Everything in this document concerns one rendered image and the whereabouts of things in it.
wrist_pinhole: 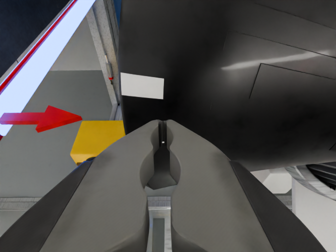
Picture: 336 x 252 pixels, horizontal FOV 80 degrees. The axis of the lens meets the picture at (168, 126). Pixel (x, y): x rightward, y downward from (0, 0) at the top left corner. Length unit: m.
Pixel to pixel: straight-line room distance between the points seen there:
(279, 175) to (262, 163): 0.57
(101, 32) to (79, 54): 1.10
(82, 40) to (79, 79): 0.25
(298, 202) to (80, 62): 1.49
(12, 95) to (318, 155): 0.26
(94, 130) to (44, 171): 0.66
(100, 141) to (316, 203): 0.42
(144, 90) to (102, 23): 0.33
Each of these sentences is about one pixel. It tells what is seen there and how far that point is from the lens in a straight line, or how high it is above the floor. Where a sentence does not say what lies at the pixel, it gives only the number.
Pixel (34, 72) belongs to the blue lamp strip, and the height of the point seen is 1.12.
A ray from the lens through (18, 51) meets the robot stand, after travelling 0.67.
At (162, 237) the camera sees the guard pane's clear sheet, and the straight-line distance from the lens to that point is 0.84.
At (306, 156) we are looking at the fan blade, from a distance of 0.22.
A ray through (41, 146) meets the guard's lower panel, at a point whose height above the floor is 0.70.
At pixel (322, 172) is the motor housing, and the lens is 0.41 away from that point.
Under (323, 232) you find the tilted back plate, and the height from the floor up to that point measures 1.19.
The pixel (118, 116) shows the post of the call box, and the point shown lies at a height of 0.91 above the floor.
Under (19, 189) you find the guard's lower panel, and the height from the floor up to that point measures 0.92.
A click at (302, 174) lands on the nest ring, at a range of 0.39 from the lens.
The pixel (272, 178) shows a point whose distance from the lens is 0.79.
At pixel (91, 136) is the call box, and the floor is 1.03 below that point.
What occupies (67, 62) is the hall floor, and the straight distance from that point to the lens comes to 1.66.
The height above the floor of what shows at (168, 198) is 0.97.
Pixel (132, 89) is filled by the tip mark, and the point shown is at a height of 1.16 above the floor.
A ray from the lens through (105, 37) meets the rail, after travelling 0.48.
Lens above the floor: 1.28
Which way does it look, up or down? 41 degrees down
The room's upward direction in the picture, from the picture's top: 180 degrees clockwise
